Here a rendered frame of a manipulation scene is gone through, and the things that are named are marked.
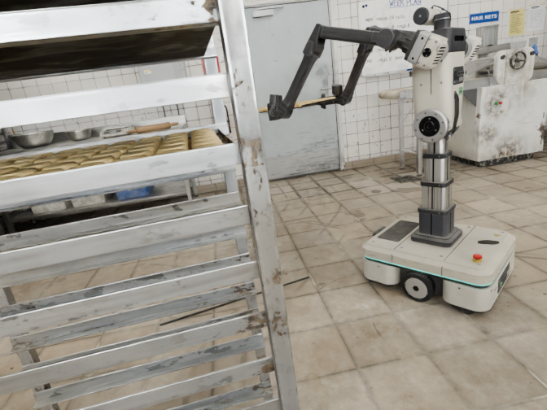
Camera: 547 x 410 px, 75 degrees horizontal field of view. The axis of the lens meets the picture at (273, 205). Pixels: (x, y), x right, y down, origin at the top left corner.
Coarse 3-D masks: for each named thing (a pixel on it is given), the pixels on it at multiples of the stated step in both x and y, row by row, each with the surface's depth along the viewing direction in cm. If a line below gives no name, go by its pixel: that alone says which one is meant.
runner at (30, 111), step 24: (48, 96) 42; (72, 96) 43; (96, 96) 43; (120, 96) 44; (144, 96) 44; (168, 96) 45; (192, 96) 46; (216, 96) 46; (0, 120) 42; (24, 120) 42; (48, 120) 43
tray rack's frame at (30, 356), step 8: (8, 288) 90; (0, 296) 88; (8, 296) 89; (0, 304) 88; (8, 304) 89; (24, 352) 93; (32, 352) 94; (24, 360) 93; (32, 360) 94; (48, 384) 99; (48, 408) 99; (56, 408) 101
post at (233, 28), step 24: (216, 0) 42; (240, 0) 41; (240, 24) 42; (240, 48) 43; (240, 72) 43; (240, 96) 44; (240, 120) 45; (240, 144) 46; (264, 168) 47; (264, 192) 48; (264, 216) 49; (264, 240) 50; (264, 264) 51; (264, 288) 52; (288, 336) 56; (288, 360) 57; (288, 384) 58; (288, 408) 60
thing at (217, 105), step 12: (204, 60) 83; (216, 60) 84; (216, 72) 85; (216, 108) 87; (216, 120) 88; (228, 180) 92; (228, 192) 93; (240, 240) 98; (240, 252) 99; (252, 300) 104; (264, 348) 110
